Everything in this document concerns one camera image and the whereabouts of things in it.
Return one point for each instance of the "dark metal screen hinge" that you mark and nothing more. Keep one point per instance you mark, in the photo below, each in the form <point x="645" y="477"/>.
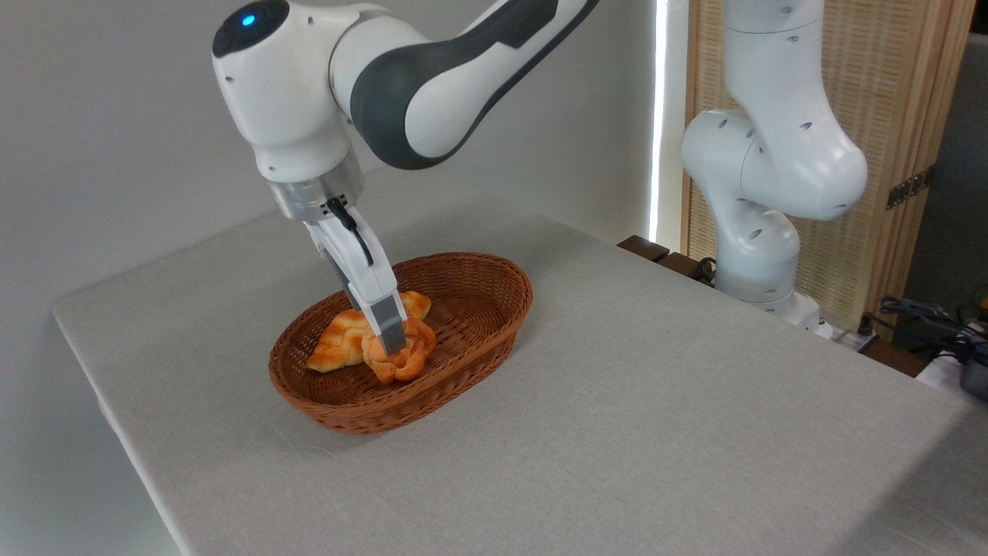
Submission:
<point x="911" y="188"/>

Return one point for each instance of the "dark wooden bench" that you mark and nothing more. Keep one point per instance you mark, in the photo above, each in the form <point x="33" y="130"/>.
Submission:
<point x="644" y="249"/>

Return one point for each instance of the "brown wicker basket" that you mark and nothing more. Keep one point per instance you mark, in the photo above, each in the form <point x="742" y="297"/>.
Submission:
<point x="478" y="332"/>

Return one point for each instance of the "silver aluminium wrist flange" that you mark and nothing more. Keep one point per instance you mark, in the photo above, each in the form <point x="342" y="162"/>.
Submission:
<point x="316" y="193"/>

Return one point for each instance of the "long braided bread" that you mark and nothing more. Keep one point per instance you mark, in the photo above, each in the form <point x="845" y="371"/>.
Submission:
<point x="340" y="340"/>

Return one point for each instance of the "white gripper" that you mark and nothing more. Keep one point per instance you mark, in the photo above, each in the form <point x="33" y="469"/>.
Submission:
<point x="355" y="262"/>

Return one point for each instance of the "round knotted bread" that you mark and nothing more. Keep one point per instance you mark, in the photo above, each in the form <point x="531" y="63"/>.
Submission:
<point x="401" y="369"/>

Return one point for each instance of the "grey tablecloth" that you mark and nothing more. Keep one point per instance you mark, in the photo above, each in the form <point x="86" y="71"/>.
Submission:
<point x="656" y="401"/>

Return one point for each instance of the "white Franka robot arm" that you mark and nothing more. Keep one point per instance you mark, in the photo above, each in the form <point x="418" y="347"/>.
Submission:
<point x="293" y="93"/>

